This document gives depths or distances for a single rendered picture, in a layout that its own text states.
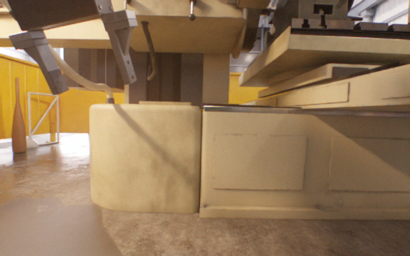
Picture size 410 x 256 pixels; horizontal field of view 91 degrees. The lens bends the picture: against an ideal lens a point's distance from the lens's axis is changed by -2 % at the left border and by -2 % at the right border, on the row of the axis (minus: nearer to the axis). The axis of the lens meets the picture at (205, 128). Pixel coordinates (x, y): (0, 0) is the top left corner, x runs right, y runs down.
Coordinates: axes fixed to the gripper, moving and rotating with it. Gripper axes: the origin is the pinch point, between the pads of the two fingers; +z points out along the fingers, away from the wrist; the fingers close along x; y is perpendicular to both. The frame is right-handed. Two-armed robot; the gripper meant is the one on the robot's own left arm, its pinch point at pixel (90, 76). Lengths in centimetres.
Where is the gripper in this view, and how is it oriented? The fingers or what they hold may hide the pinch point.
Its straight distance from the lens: 40.2
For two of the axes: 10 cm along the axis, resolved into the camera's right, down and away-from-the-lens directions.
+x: -9.8, 0.9, 1.6
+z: 1.5, 8.8, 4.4
